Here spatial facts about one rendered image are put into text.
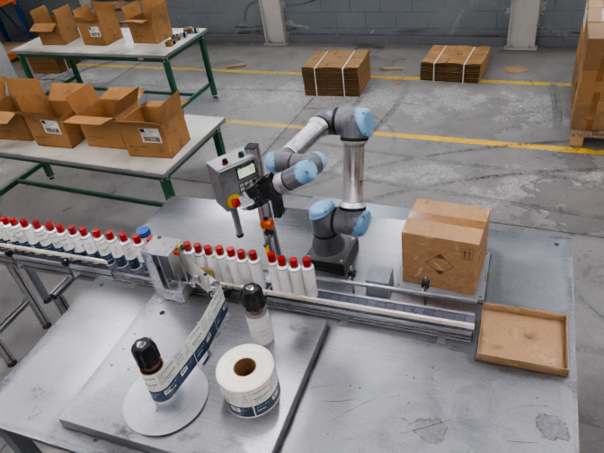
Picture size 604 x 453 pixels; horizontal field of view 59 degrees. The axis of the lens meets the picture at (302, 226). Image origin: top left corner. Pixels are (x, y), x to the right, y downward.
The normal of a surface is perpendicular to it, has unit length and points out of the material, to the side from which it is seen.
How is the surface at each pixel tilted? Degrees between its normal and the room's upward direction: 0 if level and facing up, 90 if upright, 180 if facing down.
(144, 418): 0
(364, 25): 90
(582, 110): 88
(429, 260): 90
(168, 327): 0
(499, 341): 0
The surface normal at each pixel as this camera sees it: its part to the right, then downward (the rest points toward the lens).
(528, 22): -0.39, 0.60
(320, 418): -0.13, -0.79
